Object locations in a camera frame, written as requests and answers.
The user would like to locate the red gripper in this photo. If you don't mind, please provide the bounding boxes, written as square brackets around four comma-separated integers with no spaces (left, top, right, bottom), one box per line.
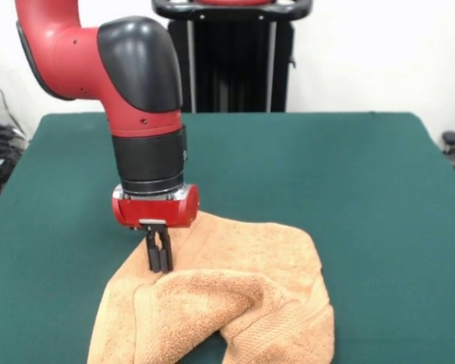
[111,184,201,273]

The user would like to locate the orange terry towel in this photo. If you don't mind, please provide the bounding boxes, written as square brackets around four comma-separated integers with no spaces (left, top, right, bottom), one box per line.
[86,211,335,364]

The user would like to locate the dark green table cloth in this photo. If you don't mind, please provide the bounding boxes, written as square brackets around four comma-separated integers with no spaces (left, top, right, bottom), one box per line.
[0,111,455,364]

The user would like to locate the black equipment pile with cables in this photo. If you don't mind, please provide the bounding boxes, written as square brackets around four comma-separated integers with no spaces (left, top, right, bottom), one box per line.
[0,100,28,199]

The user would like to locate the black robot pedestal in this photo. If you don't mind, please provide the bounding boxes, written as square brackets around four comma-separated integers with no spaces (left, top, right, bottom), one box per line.
[151,0,312,114]

